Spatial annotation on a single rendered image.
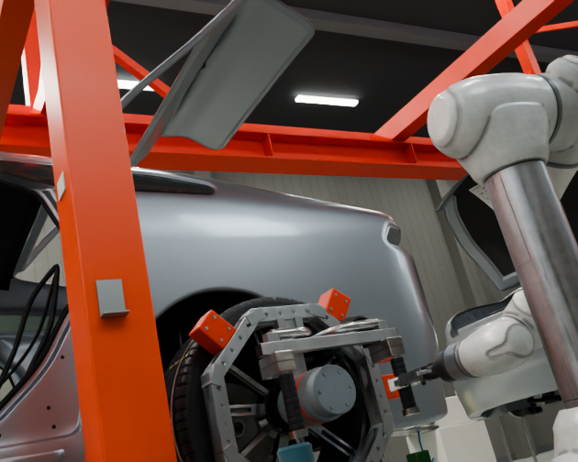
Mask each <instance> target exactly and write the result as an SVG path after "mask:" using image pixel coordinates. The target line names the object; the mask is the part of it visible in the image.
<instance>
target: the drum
mask: <svg viewBox="0 0 578 462"><path fill-rule="evenodd" d="M294 380H295V386H296V391H297V394H298V399H299V404H300V407H301V411H302V417H303V419H304V424H305V429H307V428H311V427H314V426H317V425H320V424H324V423H327V422H330V421H333V420H335V419H337V418H339V417H340V416H341V415H342V414H344V413H347V412H348V411H349V410H350V409H351V408H352V406H353V404H354V402H355V399H356V389H355V384H354V382H353V379H352V377H351V376H350V374H349V373H348V372H347V371H346V370H345V369H344V368H342V367H340V366H337V365H326V366H324V367H317V368H313V369H310V370H309V371H307V372H305V373H303V374H301V375H299V376H297V377H295V378H294ZM277 406H278V411H279V413H280V415H281V416H282V418H283V419H284V420H285V421H286V422H287V423H288V419H287V416H286V412H285V406H284V403H283V395H282V391H280V393H279V396H278V401H277Z"/></svg>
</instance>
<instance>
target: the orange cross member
mask: <svg viewBox="0 0 578 462"><path fill-rule="evenodd" d="M34 8H35V3H34V0H0V138H1V135H2V131H3V128H4V124H5V121H6V114H7V110H8V107H9V104H10V100H11V96H12V92H13V89H14V85H15V82H16V78H17V72H18V68H19V64H20V61H21V58H22V54H23V50H24V47H25V43H26V39H27V35H28V30H29V26H30V22H31V18H32V15H33V11H34Z"/></svg>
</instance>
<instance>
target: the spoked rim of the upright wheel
mask: <svg viewBox="0 0 578 462"><path fill-rule="evenodd" d="M271 329H273V326H263V327H255V329H254V331H253V332H252V334H251V335H250V337H249V339H248V340H247V342H246V344H245V345H244V346H253V347H255V346H257V345H258V344H260V343H263V340H262V336H263V335H264V334H266V333H268V331H269V330H271ZM303 354H304V358H310V357H313V359H314V361H312V362H307V363H306V369H307V371H309V370H310V369H314V368H317V367H324V366H326V365H337V366H340V367H342V368H343V369H345V370H346V371H347V372H348V373H349V374H350V376H351V377H352V379H353V382H354V384H355V389H356V399H355V402H354V404H353V406H352V408H351V409H350V410H349V411H348V412H346V413H344V414H342V415H341V416H340V417H339V418H337V419H335V420H333V421H330V422H327V423H323V425H322V424H320V425H317V426H314V427H311V428H307V431H308V432H309V433H310V434H312V435H313V436H315V437H316V438H318V439H319V440H320V441H322V446H321V449H320V453H319V456H318V459H317V462H355V460H356V458H357V456H358V454H359V452H360V450H361V447H362V444H363V442H364V440H365V436H366V428H367V413H366V405H365V401H364V398H363V394H362V390H361V384H360V382H359V379H358V377H357V375H356V373H355V371H354V369H353V367H352V365H351V364H350V362H349V361H348V360H347V358H346V357H345V355H344V354H343V353H342V352H341V351H340V350H338V351H336V352H334V353H332V354H330V355H325V356H322V354H321V350H318V351H310V352H308V353H303ZM228 372H230V373H231V374H232V375H234V376H235V377H237V378H238V379H239V380H241V381H243V382H244V383H245V384H247V385H248V386H250V387H251V388H252V389H254V390H255V391H257V392H258V393H259V394H260V396H259V398H258V400H257V403H252V404H232V405H229V408H230V410H231V411H235V410H248V411H247V412H232V413H231V418H247V417H257V418H258V421H259V424H260V426H261V428H262V429H261V430H260V431H259V432H258V433H257V434H256V435H255V436H254V437H253V438H252V439H251V440H250V441H249V442H248V443H247V444H246V445H245V446H244V447H243V448H242V449H241V450H240V451H239V453H240V454H241V455H242V456H244V457H245V456H246V455H247V454H248V453H249V452H250V451H251V450H252V449H253V448H254V447H255V446H256V445H257V444H258V443H259V442H260V441H261V440H262V439H263V438H264V437H265V436H266V435H269V436H271V437H273V438H275V439H276V441H275V447H274V453H273V459H272V462H279V457H278V456H277V451H278V450H279V448H282V447H286V446H289V440H290V437H289V434H288V433H290V429H289V424H288V423H287V422H280V421H278V420H277V419H276V418H275V417H274V415H273V413H272V407H273V405H274V403H275V402H276V401H278V396H279V393H280V391H281V387H280V381H279V379H269V382H270V384H271V385H270V386H268V387H266V388H265V387H263V386H262V385H261V384H260V383H259V382H257V381H256V380H254V379H253V378H251V377H250V376H248V375H247V374H246V373H244V372H243V371H242V370H240V369H239V368H237V367H236V366H234V365H233V364H232V365H231V366H230V368H229V369H228ZM272 391H275V394H273V393H272ZM321 433H322V434H321Z"/></svg>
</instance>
